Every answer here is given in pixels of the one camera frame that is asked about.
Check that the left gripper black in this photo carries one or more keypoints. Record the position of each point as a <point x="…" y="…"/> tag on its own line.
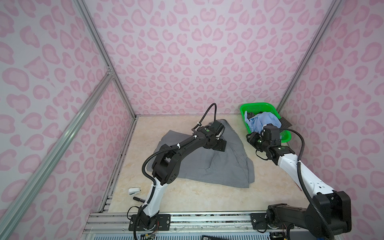
<point x="221" y="145"/>

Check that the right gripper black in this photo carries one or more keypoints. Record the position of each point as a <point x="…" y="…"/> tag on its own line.
<point x="254" y="135"/>

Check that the grey long sleeve shirt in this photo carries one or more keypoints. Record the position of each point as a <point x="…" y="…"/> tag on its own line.
<point x="230" y="168"/>

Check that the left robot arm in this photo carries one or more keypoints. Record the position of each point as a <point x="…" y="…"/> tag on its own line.
<point x="163" y="167"/>

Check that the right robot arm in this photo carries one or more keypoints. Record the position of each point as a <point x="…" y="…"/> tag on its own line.
<point x="329" y="212"/>

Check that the light blue shirt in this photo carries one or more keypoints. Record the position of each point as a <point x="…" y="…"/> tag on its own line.
<point x="261" y="120"/>

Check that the green plastic basket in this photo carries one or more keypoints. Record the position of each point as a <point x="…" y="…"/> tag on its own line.
<point x="264" y="107"/>

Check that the black shirt in basket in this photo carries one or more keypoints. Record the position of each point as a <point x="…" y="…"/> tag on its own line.
<point x="285" y="121"/>

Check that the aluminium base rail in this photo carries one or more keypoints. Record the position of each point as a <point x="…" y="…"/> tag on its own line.
<point x="232" y="225"/>

